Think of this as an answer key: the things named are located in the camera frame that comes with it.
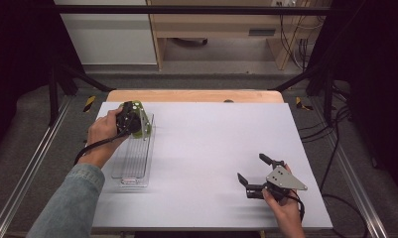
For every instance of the black curtain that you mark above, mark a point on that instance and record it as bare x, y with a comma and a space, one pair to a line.
375, 66
18, 43

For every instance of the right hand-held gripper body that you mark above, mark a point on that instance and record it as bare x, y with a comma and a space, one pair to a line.
282, 180

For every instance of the clear plastic storage box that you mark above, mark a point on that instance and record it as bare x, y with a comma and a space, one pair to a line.
135, 158

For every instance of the yellow black tape marker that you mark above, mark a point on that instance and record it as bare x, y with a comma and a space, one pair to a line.
89, 103
301, 103

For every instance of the wooden table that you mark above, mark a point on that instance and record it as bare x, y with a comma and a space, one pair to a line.
186, 95

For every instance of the person's right hand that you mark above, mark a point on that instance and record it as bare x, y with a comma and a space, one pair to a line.
286, 208

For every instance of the wooden desk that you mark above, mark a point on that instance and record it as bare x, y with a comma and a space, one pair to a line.
219, 23

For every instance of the black horizontal frame bar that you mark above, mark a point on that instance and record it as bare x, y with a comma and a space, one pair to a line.
186, 10

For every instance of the person's left hand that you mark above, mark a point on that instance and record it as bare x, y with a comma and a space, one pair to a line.
102, 135

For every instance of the black frame strut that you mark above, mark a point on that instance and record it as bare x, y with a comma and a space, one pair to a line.
305, 79
77, 77

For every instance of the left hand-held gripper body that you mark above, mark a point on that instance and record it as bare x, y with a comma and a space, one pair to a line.
128, 119

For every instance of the aluminium floor rail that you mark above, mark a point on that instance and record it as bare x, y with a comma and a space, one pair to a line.
352, 172
27, 165

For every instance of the white power strip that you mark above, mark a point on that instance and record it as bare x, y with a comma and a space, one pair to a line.
284, 3

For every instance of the white cabinet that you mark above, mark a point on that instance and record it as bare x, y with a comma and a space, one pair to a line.
110, 36

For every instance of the green phone case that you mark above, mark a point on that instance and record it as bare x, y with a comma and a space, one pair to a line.
139, 135

